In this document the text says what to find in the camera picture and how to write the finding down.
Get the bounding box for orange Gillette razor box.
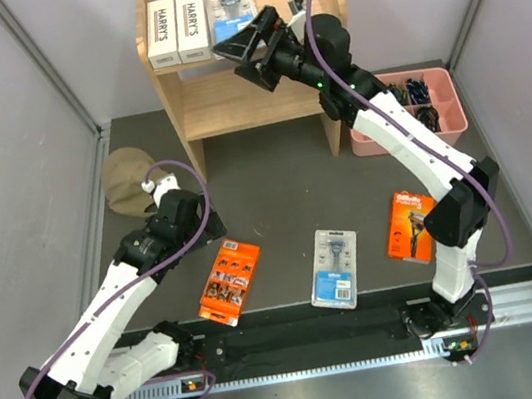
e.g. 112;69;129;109
387;191;436;265

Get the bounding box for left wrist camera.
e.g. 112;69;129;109
141;174;180;209

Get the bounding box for wooden two-tier shelf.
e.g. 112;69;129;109
135;0;341;176

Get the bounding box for blue hair ties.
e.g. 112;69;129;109
403;75;432;107

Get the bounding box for pink compartment organizer tray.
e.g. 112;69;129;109
376;67;468;146

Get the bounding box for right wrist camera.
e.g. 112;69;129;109
288;0;307;36

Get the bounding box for grey slotted cable duct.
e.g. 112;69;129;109
126;338;474;399

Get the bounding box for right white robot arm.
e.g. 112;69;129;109
212;6;510;331

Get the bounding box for beige cap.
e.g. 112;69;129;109
101;147;157;218

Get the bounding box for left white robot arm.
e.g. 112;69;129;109
19;188;227;399

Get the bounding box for green black hair ties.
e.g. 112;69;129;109
384;79;408;105

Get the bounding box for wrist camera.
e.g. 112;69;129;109
141;174;180;209
288;0;307;36

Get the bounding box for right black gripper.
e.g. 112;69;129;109
207;2;329;107

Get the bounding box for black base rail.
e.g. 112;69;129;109
114;275;497;399

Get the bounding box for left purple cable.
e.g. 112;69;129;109
0;154;242;399

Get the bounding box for orange razor blade cartridge box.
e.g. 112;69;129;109
198;239;261;327

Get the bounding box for multicolour hair ties front-right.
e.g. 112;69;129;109
415;103;442;134

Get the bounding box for white Harry's box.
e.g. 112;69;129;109
175;0;212;65
146;0;182;69

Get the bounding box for blue razor blister pack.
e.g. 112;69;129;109
205;0;258;47
310;229;358;310

